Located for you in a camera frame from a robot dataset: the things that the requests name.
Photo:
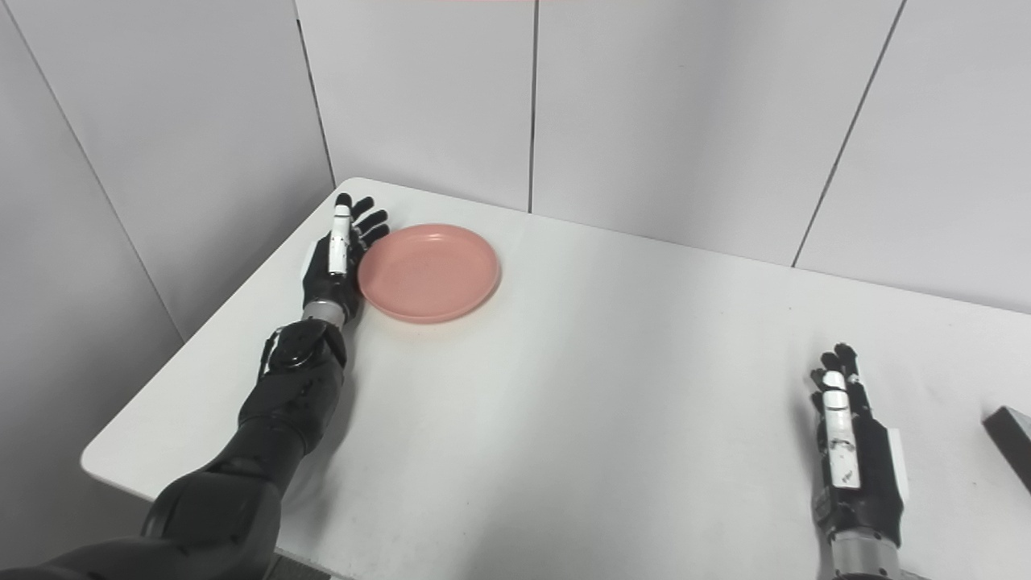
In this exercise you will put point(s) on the pink round plate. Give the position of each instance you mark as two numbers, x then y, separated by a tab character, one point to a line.
427	272

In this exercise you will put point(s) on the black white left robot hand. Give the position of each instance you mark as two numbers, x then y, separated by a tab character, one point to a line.
326	282

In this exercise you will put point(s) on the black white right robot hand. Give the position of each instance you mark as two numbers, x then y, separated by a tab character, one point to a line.
866	483

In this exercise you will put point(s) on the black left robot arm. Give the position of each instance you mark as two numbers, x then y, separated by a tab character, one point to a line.
274	419

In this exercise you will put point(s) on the chocolate cake slice with fruit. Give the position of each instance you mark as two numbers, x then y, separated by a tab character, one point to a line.
1013	443

